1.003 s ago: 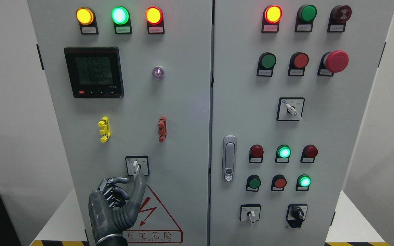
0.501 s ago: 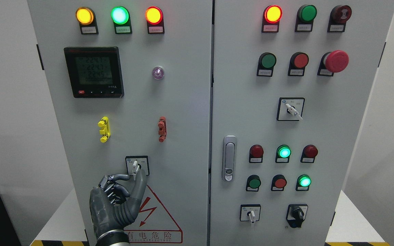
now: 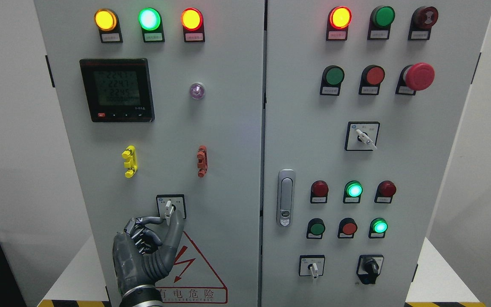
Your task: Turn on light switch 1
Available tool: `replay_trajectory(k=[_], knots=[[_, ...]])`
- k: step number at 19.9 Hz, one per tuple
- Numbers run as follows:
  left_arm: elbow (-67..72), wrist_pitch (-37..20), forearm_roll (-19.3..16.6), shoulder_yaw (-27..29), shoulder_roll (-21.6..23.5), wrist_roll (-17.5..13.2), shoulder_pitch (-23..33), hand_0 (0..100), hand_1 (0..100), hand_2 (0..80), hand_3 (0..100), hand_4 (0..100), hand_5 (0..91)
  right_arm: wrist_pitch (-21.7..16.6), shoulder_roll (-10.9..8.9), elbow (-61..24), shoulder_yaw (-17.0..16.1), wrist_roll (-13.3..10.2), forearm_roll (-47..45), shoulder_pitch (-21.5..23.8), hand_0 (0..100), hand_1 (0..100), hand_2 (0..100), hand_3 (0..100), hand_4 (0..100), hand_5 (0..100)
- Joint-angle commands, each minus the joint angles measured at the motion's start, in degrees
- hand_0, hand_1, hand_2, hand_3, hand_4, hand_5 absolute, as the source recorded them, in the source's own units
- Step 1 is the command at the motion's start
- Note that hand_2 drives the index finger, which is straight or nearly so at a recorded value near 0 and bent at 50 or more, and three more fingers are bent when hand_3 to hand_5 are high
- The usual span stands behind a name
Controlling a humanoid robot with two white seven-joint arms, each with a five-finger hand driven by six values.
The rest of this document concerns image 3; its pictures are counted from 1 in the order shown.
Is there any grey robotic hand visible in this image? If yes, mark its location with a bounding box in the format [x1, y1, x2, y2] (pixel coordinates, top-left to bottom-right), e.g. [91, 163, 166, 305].
[113, 210, 185, 298]

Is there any white rotary selector switch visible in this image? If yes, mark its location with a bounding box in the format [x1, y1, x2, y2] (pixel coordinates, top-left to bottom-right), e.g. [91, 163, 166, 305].
[299, 255, 325, 280]
[156, 194, 187, 226]
[345, 121, 380, 151]

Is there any small clear bulb light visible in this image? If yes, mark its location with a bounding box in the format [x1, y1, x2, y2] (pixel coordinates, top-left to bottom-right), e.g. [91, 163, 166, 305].
[189, 82, 206, 100]

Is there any red electrical hazard warning sticker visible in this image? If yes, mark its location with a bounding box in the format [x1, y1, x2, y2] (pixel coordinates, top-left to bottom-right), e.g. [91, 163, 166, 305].
[156, 232, 228, 304]

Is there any yellow terminal clip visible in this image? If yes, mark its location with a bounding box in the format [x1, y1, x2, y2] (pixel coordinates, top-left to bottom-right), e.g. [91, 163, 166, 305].
[121, 145, 138, 178]

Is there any red terminal clip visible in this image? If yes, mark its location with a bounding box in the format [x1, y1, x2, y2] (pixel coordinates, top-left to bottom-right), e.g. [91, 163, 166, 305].
[196, 145, 208, 177]

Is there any black digital power meter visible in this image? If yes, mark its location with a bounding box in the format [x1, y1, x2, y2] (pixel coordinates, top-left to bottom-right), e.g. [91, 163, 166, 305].
[80, 58, 155, 122]

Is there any dark red indicator light left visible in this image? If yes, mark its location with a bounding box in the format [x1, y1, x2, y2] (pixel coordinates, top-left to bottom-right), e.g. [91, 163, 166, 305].
[310, 180, 329, 204]

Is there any dark red indicator light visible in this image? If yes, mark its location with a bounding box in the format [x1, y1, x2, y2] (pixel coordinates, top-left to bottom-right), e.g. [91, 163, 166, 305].
[374, 180, 397, 204]
[310, 180, 329, 204]

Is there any grey electrical control cabinet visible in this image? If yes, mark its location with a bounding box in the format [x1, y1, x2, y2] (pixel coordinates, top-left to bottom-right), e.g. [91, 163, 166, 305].
[35, 0, 491, 307]

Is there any red push button lower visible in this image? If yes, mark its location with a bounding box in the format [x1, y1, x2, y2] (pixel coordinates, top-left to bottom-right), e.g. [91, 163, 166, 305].
[337, 217, 357, 239]

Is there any red push button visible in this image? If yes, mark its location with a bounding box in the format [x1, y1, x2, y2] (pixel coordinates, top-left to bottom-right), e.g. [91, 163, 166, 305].
[337, 217, 357, 239]
[358, 65, 385, 95]

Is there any green lit indicator light middle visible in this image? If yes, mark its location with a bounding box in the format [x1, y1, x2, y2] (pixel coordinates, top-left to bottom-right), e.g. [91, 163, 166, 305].
[343, 180, 363, 203]

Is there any green lit indicator light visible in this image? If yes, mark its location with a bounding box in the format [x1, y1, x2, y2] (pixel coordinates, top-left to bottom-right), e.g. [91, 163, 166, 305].
[138, 7, 165, 43]
[343, 180, 363, 203]

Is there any green lit indicator light left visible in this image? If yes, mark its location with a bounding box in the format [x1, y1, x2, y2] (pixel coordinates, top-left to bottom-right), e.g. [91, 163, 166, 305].
[138, 7, 165, 43]

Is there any green lit push button lower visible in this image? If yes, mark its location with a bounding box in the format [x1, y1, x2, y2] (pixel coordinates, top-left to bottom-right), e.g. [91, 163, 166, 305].
[368, 217, 388, 239]

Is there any yellow indicator light top left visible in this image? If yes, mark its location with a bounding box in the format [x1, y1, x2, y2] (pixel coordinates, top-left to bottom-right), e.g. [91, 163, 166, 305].
[94, 8, 123, 43]

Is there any red-rimmed yellow indicator light left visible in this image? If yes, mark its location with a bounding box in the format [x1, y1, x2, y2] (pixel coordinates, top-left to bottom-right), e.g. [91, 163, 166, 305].
[181, 7, 205, 42]

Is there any dark red indicator light right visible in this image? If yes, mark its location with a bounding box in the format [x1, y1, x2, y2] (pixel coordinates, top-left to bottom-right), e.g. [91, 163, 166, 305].
[374, 180, 397, 204]

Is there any green push button upper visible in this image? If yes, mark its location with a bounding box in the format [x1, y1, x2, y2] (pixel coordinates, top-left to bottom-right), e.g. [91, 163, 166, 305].
[319, 65, 345, 96]

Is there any red push button upper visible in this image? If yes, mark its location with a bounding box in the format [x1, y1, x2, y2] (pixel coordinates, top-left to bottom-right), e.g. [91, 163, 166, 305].
[358, 65, 385, 95]

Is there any red lit indicator light right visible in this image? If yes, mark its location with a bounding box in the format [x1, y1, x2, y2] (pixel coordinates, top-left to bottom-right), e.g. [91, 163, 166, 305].
[326, 6, 352, 41]

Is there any red emergency stop button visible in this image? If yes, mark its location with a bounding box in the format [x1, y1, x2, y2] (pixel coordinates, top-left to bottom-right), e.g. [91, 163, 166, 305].
[395, 62, 435, 96]

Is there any green indicator light top right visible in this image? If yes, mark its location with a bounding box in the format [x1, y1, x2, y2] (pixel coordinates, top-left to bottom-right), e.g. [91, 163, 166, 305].
[367, 6, 396, 40]

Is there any dark red buzzer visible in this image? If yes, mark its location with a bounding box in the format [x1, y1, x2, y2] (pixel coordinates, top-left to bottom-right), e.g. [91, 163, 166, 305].
[408, 6, 439, 41]

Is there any silver cabinet door handle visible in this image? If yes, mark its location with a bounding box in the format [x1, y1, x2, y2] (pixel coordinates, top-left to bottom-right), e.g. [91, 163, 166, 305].
[276, 169, 295, 227]

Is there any black rotary selector switch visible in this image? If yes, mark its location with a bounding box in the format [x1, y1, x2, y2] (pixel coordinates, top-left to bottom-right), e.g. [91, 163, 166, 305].
[356, 255, 384, 284]

